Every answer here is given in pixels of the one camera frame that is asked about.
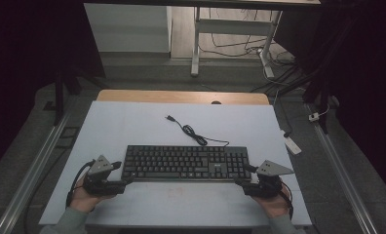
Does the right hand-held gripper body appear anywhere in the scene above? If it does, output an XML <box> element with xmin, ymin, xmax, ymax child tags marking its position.
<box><xmin>243</xmin><ymin>159</ymin><xmax>295</xmax><ymax>199</ymax></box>

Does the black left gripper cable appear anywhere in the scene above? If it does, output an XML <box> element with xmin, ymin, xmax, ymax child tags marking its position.
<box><xmin>65</xmin><ymin>159</ymin><xmax>97</xmax><ymax>209</ymax></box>

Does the person's right hand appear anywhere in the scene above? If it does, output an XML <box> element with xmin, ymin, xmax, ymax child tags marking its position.
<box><xmin>252</xmin><ymin>184</ymin><xmax>293</xmax><ymax>219</ymax></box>

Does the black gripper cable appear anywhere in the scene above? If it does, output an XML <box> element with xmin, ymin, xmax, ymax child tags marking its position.
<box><xmin>65</xmin><ymin>159</ymin><xmax>97</xmax><ymax>209</ymax></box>
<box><xmin>280</xmin><ymin>180</ymin><xmax>294</xmax><ymax>220</ymax></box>

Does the black floor cable bundle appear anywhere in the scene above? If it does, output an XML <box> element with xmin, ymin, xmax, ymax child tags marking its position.
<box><xmin>199</xmin><ymin>8</ymin><xmax>296</xmax><ymax>67</ymax></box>

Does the white foam board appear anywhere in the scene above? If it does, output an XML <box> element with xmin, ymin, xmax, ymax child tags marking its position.
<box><xmin>38</xmin><ymin>100</ymin><xmax>313</xmax><ymax>227</ymax></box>

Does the black computer keyboard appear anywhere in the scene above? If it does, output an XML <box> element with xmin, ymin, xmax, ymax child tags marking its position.
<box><xmin>121</xmin><ymin>144</ymin><xmax>252</xmax><ymax>182</ymax></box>

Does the white-framed desk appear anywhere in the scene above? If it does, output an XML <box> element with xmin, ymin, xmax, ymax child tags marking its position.
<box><xmin>83</xmin><ymin>0</ymin><xmax>322</xmax><ymax>78</ymax></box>

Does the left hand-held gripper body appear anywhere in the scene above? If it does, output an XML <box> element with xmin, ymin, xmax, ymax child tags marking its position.
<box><xmin>83</xmin><ymin>155</ymin><xmax>126</xmax><ymax>197</ymax></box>

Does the white power strip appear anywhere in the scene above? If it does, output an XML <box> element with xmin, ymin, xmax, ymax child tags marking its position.
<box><xmin>282</xmin><ymin>130</ymin><xmax>303</xmax><ymax>156</ymax></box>

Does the dark curtain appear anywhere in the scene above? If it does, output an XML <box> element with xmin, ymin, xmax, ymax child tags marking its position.
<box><xmin>274</xmin><ymin>0</ymin><xmax>386</xmax><ymax>203</ymax></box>
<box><xmin>0</xmin><ymin>0</ymin><xmax>106</xmax><ymax>178</ymax></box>

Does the white cabinet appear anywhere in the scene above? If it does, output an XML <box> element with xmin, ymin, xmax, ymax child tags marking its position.
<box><xmin>83</xmin><ymin>3</ymin><xmax>173</xmax><ymax>54</ymax></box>

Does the black power cable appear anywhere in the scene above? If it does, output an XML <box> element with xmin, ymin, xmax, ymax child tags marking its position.
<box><xmin>276</xmin><ymin>94</ymin><xmax>293</xmax><ymax>138</ymax></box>

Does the metal floor rail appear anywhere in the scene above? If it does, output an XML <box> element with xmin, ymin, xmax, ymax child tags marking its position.
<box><xmin>0</xmin><ymin>110</ymin><xmax>72</xmax><ymax>234</ymax></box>
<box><xmin>306</xmin><ymin>103</ymin><xmax>380</xmax><ymax>234</ymax></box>

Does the black keyboard cable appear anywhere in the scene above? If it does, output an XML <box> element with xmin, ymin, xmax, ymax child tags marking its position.
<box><xmin>165</xmin><ymin>115</ymin><xmax>230</xmax><ymax>148</ymax></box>

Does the black stand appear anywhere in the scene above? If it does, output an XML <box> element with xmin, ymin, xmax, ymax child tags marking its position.
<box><xmin>272</xmin><ymin>62</ymin><xmax>332</xmax><ymax>135</ymax></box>
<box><xmin>43</xmin><ymin>69</ymin><xmax>107</xmax><ymax>127</ymax></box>

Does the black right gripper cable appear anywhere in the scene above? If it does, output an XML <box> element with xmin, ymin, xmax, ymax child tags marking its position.
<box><xmin>280</xmin><ymin>180</ymin><xmax>294</xmax><ymax>220</ymax></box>

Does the person's left hand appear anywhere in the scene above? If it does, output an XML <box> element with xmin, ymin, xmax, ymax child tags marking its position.
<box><xmin>68</xmin><ymin>176</ymin><xmax>117</xmax><ymax>214</ymax></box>

